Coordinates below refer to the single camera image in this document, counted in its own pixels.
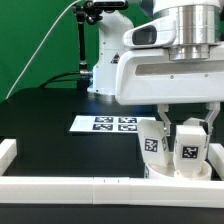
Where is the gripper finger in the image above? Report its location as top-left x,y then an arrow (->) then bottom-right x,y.
205,102 -> 220,134
157,104 -> 171,136

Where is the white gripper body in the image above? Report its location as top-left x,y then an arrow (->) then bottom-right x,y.
115,15 -> 224,105

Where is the white round stool seat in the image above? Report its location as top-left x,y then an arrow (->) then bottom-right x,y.
144,161 -> 212,181

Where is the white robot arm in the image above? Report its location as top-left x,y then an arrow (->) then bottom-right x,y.
88,0 -> 224,125

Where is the white fiducial marker sheet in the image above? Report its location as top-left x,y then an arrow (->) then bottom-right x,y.
69,115 -> 157,133

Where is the black camera on mount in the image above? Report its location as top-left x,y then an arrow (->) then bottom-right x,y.
93,0 -> 128,10

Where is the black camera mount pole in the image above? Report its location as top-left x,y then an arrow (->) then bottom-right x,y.
72,0 -> 102,91

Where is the black cable at base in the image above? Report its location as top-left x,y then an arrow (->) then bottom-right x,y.
38,71 -> 83,90

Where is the white U-shaped boundary frame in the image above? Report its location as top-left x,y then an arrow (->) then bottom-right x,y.
0,139 -> 224,208

